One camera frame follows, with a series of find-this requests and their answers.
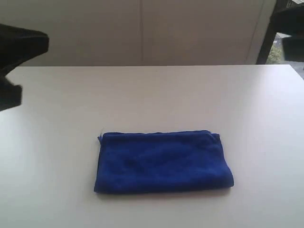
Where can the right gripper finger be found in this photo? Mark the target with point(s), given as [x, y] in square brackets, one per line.
[293, 48]
[289, 21]

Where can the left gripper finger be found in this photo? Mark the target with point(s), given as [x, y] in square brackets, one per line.
[10, 94]
[18, 45]

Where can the blue microfiber cloth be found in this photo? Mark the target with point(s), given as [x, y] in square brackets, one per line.
[139, 163]

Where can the black window frame post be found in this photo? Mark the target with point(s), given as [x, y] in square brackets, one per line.
[270, 34]

